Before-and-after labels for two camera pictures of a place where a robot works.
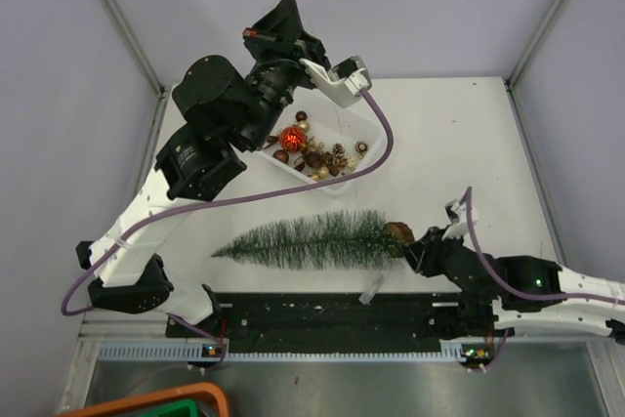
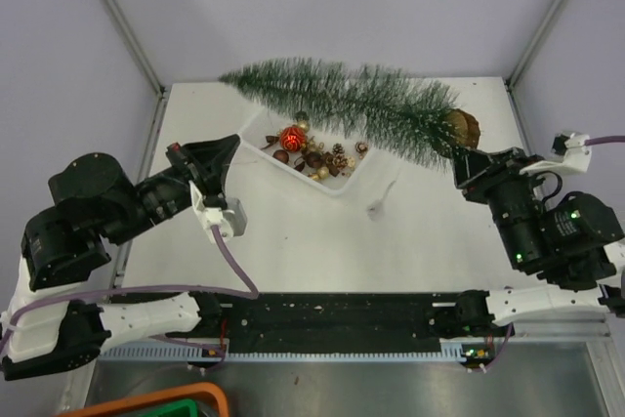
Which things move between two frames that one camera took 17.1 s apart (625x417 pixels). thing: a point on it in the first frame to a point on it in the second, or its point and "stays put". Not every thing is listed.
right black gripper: (423, 251) to (508, 176)
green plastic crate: (183, 408) stays put
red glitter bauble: (292, 139) stays put
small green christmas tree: (354, 239) to (409, 115)
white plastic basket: (316, 139) stays put
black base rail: (340, 321) stays put
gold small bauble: (304, 125) stays put
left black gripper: (278, 33) to (211, 159)
